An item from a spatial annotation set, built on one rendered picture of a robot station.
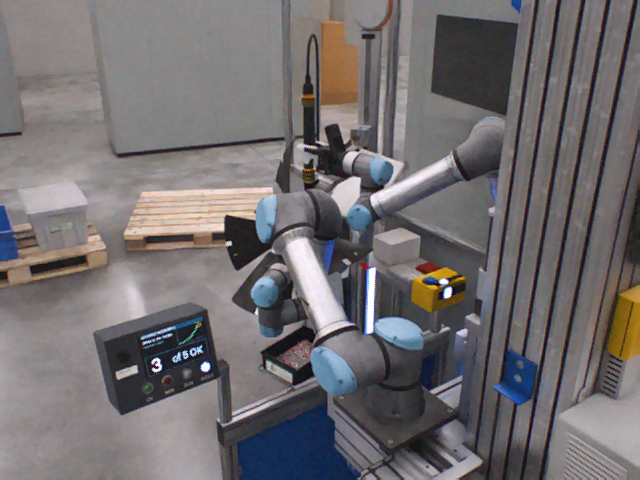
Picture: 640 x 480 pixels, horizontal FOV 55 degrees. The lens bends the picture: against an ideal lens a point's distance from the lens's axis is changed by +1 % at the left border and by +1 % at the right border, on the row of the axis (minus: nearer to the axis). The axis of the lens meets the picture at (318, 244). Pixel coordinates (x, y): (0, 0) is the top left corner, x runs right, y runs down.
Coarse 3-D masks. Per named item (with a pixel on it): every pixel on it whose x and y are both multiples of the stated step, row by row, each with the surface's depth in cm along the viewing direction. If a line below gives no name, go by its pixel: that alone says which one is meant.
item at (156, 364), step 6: (156, 354) 148; (162, 354) 149; (150, 360) 147; (156, 360) 148; (162, 360) 149; (150, 366) 147; (156, 366) 148; (162, 366) 149; (150, 372) 147; (156, 372) 148
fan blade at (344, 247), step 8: (336, 240) 210; (344, 240) 210; (336, 248) 204; (344, 248) 205; (352, 248) 204; (360, 248) 204; (368, 248) 203; (336, 256) 201; (344, 256) 200; (352, 256) 200; (360, 256) 199; (336, 264) 197; (344, 264) 197; (328, 272) 195
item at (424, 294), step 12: (420, 276) 210; (432, 276) 210; (444, 276) 210; (420, 288) 206; (432, 288) 202; (444, 288) 204; (420, 300) 208; (432, 300) 203; (444, 300) 207; (456, 300) 211
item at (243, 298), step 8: (272, 256) 219; (264, 264) 219; (256, 272) 218; (264, 272) 218; (248, 280) 218; (256, 280) 217; (240, 288) 218; (248, 288) 217; (288, 288) 217; (240, 296) 217; (248, 296) 217; (288, 296) 216; (240, 304) 217; (248, 304) 216; (256, 304) 215
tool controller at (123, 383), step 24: (168, 312) 156; (192, 312) 153; (96, 336) 147; (120, 336) 143; (144, 336) 146; (168, 336) 149; (192, 336) 153; (120, 360) 142; (144, 360) 146; (168, 360) 150; (192, 360) 153; (216, 360) 157; (120, 384) 144; (192, 384) 154; (120, 408) 145
